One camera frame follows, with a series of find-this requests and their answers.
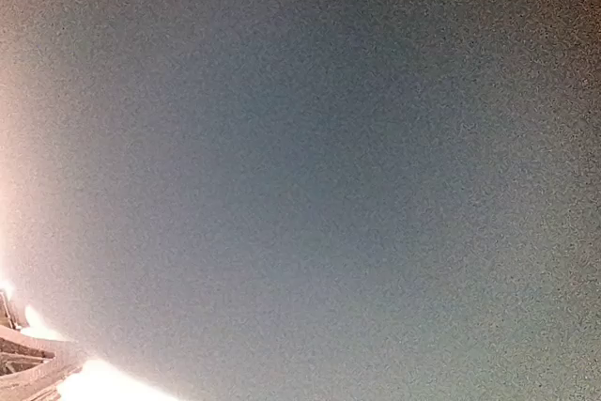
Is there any blue wrapping paper sheet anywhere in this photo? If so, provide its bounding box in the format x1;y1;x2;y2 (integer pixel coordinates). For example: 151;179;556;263
1;0;600;400

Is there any aluminium front rail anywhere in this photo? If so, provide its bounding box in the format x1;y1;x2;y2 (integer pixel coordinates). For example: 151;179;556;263
1;285;87;401

